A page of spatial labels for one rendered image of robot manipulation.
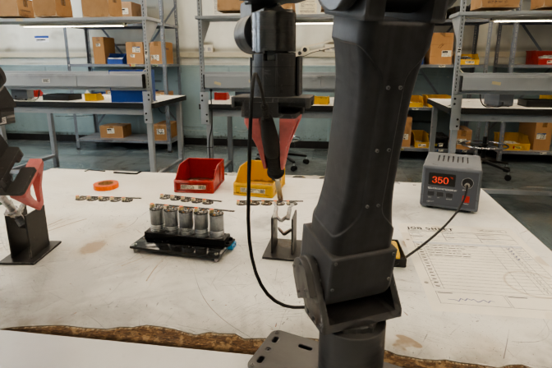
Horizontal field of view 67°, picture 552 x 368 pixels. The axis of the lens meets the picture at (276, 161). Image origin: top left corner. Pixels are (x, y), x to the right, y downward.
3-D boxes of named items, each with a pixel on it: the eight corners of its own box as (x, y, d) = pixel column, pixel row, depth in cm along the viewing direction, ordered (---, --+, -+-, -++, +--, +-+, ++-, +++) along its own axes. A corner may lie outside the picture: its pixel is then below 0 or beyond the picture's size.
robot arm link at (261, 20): (244, 61, 57) (243, 7, 55) (282, 61, 59) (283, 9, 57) (259, 60, 50) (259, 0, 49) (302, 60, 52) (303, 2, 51)
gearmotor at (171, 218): (176, 239, 72) (173, 211, 70) (163, 237, 72) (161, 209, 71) (181, 233, 74) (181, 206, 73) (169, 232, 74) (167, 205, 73)
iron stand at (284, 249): (264, 271, 70) (257, 241, 63) (273, 227, 76) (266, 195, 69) (300, 274, 69) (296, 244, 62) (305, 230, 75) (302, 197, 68)
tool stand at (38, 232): (12, 278, 69) (-25, 244, 60) (36, 227, 75) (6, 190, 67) (47, 278, 69) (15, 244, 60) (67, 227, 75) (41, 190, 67)
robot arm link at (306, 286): (292, 249, 40) (317, 278, 35) (371, 236, 43) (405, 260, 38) (292, 307, 41) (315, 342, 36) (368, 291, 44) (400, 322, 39)
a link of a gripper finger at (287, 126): (253, 162, 61) (252, 98, 59) (301, 163, 60) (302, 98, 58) (241, 173, 55) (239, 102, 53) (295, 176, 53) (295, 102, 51)
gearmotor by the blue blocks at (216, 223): (221, 244, 70) (220, 215, 68) (208, 242, 70) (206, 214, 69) (226, 238, 72) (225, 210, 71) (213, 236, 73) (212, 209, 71)
